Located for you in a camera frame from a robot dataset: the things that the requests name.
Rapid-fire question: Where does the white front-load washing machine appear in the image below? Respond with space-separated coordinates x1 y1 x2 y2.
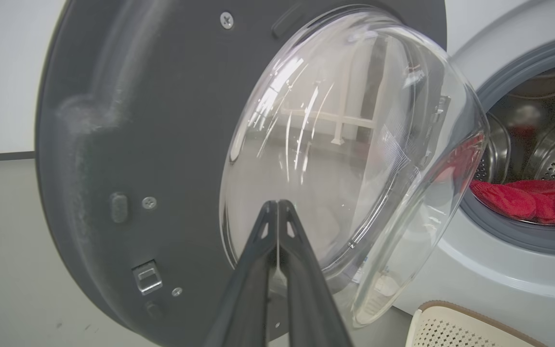
393 0 555 347

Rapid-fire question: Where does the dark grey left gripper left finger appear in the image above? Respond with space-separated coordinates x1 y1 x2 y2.
204 200 278 347

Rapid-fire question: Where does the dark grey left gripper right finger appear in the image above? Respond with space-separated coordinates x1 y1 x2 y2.
277 200 355 347

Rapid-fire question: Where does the cream perforated laundry basket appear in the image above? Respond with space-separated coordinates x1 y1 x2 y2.
405 300 548 347

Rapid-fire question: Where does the dark round washer door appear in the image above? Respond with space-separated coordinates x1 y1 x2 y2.
34 0 491 347

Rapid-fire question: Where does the red garment with white trim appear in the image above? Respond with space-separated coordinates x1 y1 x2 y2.
470 179 555 231

